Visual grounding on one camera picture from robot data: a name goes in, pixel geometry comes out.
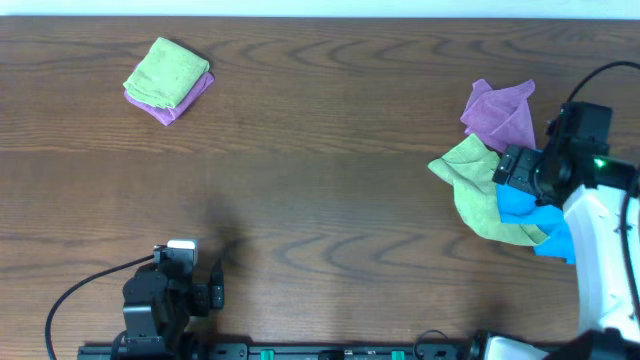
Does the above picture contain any crumpled purple cloth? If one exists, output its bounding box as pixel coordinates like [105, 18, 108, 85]
[460, 79, 536, 152]

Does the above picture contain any folded purple cloth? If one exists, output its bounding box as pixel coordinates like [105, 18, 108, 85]
[124, 62, 215, 126]

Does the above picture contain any folded green cloth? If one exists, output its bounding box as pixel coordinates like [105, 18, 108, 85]
[123, 37, 210, 108]

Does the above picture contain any blue microfiber cloth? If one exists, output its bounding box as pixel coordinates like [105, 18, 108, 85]
[496, 185, 576, 265]

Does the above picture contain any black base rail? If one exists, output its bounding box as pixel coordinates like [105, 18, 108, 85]
[76, 341, 474, 360]

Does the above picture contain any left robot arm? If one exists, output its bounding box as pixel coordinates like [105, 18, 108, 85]
[110, 258, 225, 359]

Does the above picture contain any crumpled green cloth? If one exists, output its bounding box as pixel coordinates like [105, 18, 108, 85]
[428, 134, 549, 246]

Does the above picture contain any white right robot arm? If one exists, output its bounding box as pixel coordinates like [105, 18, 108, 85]
[461, 145, 639, 359]

